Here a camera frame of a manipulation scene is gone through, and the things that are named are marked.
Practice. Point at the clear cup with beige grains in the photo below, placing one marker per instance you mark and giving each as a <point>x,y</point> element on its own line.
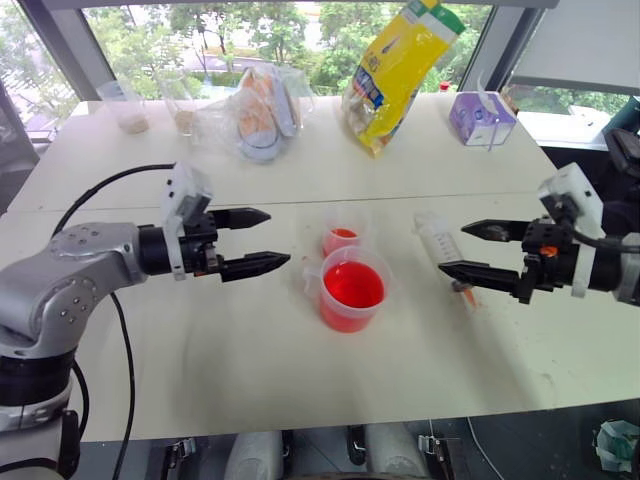
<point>184,120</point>

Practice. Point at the small cup with red liquid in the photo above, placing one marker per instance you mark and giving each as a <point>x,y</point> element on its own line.
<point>342,237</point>

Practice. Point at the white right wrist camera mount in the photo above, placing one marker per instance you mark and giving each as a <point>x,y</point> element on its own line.
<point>575,187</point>

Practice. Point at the yellow snack bag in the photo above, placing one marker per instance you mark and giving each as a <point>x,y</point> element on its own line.
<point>395,75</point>

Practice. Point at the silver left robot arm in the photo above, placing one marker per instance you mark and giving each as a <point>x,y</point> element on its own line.
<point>60,285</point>

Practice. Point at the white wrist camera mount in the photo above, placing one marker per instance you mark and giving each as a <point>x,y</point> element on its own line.
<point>575,187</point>
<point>181,185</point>

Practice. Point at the large beaker with red liquid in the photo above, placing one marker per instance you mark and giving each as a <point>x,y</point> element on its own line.
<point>352,295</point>

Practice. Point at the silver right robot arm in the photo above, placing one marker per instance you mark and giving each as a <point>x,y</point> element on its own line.
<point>629,275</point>

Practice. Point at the black device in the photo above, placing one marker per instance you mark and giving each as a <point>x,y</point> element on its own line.
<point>625,155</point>

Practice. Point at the metal table clamp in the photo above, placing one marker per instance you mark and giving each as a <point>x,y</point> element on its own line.
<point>181,452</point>
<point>435,452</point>

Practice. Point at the purple tissue box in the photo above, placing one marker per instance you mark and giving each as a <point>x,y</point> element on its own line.
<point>480,120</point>

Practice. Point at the red bottle cap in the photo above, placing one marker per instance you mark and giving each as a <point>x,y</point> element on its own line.
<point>444,86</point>

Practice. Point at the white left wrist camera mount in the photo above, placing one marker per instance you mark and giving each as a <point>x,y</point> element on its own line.
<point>181,185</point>

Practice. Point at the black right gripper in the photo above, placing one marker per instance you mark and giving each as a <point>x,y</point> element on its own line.
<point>545,265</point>

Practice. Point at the clear cup with white grains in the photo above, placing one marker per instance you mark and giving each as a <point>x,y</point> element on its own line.
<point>131,117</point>

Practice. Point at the crumpled green cloth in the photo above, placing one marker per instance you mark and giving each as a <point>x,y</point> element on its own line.
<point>615,445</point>

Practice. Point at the clear plastic syringe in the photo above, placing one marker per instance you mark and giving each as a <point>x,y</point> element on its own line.
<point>442,242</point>

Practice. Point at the teal box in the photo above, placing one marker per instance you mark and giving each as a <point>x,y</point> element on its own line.
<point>627,117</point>

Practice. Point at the white rounded shape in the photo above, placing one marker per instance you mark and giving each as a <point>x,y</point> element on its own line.
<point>252,457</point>
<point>395,452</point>

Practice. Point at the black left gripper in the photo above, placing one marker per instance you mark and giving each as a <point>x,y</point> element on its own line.
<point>200,245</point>

